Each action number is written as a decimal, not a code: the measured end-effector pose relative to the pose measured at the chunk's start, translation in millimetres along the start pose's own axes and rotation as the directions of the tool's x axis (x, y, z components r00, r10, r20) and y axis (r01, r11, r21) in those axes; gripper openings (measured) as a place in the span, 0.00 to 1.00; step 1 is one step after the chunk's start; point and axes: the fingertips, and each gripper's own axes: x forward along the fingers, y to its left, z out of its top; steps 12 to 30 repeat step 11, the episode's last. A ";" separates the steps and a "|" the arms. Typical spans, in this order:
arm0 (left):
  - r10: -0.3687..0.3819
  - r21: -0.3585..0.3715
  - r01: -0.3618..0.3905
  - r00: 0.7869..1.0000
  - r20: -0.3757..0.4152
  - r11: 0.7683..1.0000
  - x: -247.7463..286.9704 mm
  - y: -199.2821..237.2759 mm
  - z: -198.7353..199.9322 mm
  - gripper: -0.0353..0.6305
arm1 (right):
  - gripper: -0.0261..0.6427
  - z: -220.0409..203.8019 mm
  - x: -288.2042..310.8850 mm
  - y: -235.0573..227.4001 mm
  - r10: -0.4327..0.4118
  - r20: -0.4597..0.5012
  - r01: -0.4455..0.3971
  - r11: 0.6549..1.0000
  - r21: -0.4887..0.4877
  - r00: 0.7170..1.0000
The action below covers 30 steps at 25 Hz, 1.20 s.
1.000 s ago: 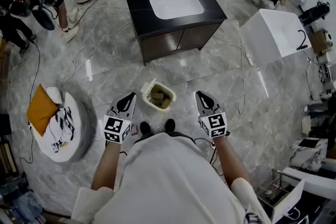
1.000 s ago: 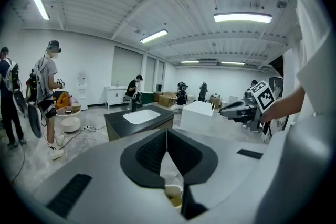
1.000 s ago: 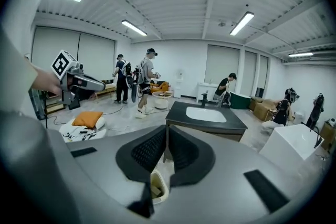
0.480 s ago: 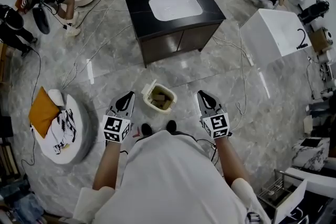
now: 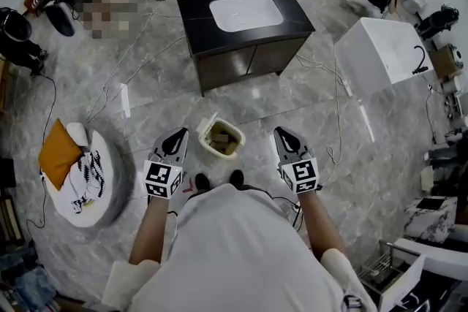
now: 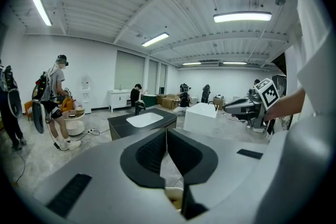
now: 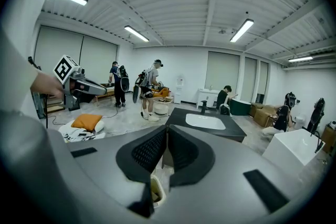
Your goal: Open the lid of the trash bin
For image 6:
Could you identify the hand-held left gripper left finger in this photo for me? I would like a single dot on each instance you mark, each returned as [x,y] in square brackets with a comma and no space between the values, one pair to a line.
[143,162]

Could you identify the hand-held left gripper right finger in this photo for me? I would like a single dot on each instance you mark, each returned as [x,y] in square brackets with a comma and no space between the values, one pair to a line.
[194,162]

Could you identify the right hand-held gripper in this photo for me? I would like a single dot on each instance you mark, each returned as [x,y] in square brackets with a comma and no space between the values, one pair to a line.
[267,94]

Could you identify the cream lidded trash bin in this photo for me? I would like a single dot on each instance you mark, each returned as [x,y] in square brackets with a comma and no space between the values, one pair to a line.
[173,195]

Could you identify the person's right forearm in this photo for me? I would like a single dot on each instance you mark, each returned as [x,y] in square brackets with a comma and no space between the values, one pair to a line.
[294,102]

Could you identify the person's right hand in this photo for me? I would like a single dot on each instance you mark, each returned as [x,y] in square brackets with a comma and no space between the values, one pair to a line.
[274,112]

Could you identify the cardboard box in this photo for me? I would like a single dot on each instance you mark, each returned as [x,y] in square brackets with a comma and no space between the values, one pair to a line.
[168,101]
[218,102]

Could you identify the black bathtub faucet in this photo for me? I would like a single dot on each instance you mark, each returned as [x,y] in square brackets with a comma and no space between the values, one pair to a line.
[214,107]

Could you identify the white round device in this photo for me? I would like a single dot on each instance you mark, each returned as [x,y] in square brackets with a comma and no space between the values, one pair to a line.
[218,96]

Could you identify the dark wooden vanity cabinet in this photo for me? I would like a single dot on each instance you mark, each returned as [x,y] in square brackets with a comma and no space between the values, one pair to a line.
[147,131]

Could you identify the black backpack rig on stand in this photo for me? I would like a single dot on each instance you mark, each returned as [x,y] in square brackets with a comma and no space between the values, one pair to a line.
[206,93]

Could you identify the white sink basin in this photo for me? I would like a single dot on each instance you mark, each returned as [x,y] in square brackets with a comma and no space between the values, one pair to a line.
[144,119]

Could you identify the black vanity faucet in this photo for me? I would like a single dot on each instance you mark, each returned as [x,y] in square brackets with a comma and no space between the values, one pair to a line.
[139,107]

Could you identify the ceiling tube light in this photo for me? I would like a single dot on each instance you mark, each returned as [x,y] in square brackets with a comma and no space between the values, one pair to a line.
[41,9]
[191,63]
[234,62]
[242,17]
[155,39]

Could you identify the green bathtub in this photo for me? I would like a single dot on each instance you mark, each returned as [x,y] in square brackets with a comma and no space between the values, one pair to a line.
[150,101]

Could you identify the white vanity cabinet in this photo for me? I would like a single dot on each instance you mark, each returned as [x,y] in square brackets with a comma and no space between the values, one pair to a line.
[119,101]

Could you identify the grey roller blind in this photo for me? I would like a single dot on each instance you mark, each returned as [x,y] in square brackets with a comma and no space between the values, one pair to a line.
[153,76]
[130,70]
[163,77]

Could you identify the white water dispenser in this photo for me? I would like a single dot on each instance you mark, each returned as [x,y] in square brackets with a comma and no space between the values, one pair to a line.
[86,94]

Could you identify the operator in white shirt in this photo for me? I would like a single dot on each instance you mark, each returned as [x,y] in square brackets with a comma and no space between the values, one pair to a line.
[315,47]

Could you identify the orange sofa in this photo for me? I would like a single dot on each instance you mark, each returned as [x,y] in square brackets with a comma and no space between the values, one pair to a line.
[28,110]

